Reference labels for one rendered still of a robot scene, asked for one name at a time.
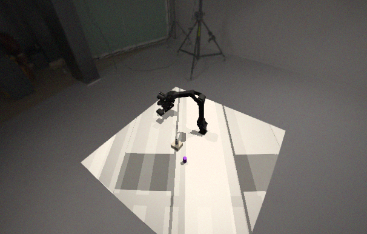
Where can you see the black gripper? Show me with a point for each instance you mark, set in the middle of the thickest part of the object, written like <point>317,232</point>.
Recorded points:
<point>165,109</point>

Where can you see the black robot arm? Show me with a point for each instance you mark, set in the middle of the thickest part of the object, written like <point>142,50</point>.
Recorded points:
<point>172,95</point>

